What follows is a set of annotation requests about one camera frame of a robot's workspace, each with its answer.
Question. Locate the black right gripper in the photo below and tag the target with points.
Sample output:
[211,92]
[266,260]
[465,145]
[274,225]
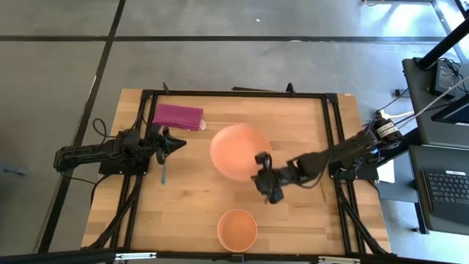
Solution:
[269,179]

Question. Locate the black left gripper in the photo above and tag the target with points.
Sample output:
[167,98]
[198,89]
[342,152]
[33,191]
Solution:
[162,144]

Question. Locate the orange plate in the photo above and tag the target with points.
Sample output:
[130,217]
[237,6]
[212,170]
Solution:
[234,150]

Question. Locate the teal spoon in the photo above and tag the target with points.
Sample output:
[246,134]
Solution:
[163,176]

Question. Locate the orange bowl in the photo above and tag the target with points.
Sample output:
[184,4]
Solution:
[237,231]

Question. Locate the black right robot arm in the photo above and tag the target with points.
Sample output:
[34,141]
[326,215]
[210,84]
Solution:
[329,155]

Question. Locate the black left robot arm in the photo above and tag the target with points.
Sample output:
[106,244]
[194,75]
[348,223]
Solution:
[91,152]

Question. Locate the purple folded napkin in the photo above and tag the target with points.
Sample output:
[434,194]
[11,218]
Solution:
[176,115]

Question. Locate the white napkin label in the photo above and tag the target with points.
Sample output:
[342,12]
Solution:
[202,125]

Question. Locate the white paper sheet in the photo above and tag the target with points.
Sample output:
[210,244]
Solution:
[386,171]

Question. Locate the white power strip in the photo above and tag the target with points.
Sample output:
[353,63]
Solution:
[394,114]

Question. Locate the grey desk with keyboard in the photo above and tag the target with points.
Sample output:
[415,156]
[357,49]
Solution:
[417,190]

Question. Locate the black bar with silver brackets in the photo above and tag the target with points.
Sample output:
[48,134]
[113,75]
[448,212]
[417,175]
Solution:
[55,256]

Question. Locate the grey desk with adapter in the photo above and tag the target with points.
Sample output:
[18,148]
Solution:
[421,110]

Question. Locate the black laptop keyboard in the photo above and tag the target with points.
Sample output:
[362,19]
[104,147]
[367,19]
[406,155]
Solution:
[448,190]

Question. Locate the black monitor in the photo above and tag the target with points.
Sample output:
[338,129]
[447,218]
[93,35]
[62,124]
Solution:
[454,111]

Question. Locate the black power adapter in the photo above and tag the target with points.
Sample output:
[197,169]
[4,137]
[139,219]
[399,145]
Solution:
[444,77]

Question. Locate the black diagonal pole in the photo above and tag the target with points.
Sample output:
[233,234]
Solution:
[445,44]

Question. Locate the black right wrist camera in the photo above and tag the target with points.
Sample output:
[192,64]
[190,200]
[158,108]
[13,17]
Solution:
[276,196]

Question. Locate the black metal table frame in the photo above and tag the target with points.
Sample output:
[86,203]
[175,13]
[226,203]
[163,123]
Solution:
[238,94]

